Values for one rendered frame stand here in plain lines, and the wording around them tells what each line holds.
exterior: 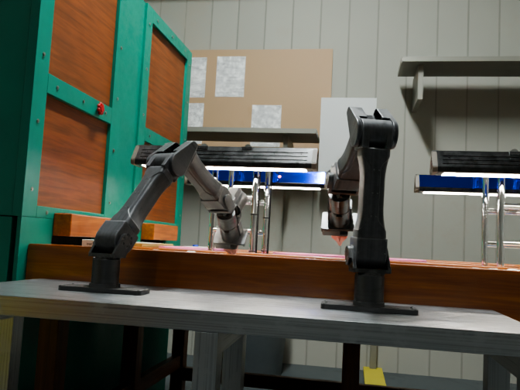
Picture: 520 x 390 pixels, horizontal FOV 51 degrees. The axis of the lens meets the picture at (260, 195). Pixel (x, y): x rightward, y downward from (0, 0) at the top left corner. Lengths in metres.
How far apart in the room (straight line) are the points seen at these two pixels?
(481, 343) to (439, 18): 3.30
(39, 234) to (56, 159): 0.25
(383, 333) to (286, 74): 3.12
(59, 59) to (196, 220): 2.30
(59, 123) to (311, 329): 1.13
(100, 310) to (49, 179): 0.75
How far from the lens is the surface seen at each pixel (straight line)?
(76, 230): 1.80
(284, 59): 4.02
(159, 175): 1.42
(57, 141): 1.84
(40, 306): 1.19
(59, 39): 1.88
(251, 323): 1.04
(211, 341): 1.06
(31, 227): 1.71
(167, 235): 2.54
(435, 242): 3.83
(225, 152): 1.81
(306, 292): 1.43
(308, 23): 4.12
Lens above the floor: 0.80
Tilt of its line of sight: 5 degrees up
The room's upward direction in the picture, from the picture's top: 3 degrees clockwise
